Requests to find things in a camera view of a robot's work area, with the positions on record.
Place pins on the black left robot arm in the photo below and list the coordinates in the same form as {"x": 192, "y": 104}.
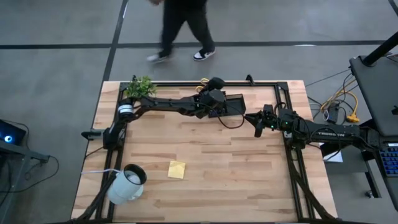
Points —
{"x": 168, "y": 105}

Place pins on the white cylinder black rim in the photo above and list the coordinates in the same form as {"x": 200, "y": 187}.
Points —
{"x": 124, "y": 186}

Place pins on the black aluminium table frame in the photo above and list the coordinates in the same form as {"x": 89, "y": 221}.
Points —
{"x": 174, "y": 84}

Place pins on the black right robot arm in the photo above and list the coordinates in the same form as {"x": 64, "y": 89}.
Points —
{"x": 329, "y": 133}

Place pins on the grey caster wheel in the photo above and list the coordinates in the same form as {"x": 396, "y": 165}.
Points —
{"x": 370, "y": 194}

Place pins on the black pole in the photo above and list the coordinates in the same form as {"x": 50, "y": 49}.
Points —
{"x": 381, "y": 51}

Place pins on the green plant white pot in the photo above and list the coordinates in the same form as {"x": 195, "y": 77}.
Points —
{"x": 141, "y": 87}

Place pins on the person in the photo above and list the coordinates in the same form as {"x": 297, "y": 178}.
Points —
{"x": 183, "y": 18}

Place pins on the yellow sticky note pad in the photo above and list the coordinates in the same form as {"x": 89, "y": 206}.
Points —
{"x": 176, "y": 169}

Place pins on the dark grey desk top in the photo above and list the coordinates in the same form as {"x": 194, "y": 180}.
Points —
{"x": 379, "y": 93}

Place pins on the black metal side stand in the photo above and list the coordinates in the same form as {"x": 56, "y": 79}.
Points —
{"x": 21, "y": 151}

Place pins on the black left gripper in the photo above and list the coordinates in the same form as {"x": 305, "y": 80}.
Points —
{"x": 213, "y": 102}

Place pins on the black computer keyboard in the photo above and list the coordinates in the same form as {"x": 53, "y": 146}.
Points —
{"x": 390, "y": 160}

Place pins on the black frame clamp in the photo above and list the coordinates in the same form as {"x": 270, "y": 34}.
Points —
{"x": 250, "y": 79}

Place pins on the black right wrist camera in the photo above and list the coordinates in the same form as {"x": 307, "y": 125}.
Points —
{"x": 258, "y": 130}

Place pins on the black mesh desk organizer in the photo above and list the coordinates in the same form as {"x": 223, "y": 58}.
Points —
{"x": 234, "y": 105}

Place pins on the white paper sheet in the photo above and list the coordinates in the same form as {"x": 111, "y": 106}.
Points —
{"x": 335, "y": 157}

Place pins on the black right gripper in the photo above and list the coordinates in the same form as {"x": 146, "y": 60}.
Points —
{"x": 272, "y": 116}

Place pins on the black device blue light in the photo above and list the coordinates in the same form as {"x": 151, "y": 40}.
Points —
{"x": 14, "y": 132}

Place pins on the black power adapter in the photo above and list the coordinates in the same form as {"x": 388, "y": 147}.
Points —
{"x": 333, "y": 113}

